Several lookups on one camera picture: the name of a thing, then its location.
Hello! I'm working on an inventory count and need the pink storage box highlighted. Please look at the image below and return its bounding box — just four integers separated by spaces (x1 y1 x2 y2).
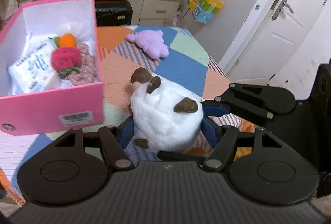
1 0 104 135

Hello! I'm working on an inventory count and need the orange plush ball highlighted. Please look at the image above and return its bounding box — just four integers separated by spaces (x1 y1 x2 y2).
59 34 76 48

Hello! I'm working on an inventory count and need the purple plush toy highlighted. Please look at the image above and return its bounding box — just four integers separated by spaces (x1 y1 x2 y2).
126 30 169 59

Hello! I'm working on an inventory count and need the metal door handle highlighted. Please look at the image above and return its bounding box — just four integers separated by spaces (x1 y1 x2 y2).
272 0 294 21

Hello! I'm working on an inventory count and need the black suitcase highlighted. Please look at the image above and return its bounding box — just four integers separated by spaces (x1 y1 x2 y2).
95 0 133 27

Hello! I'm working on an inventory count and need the panda plush toy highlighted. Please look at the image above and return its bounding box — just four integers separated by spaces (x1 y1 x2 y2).
130 67 204 153

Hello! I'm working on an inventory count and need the patchwork tablecloth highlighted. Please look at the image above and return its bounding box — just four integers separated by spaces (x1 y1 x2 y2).
0 24 257 209

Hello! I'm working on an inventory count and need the floral fabric pouch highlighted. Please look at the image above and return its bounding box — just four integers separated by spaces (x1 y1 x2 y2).
62 42 96 86

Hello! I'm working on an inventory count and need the strawberry plush toy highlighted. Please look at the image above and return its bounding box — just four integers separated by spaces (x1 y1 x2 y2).
50 47 82 76

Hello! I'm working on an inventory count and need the large blue tissue pack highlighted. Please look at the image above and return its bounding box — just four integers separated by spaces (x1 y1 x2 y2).
7 38 61 95

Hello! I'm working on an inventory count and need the white door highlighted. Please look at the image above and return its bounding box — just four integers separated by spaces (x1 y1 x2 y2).
227 0 325 85

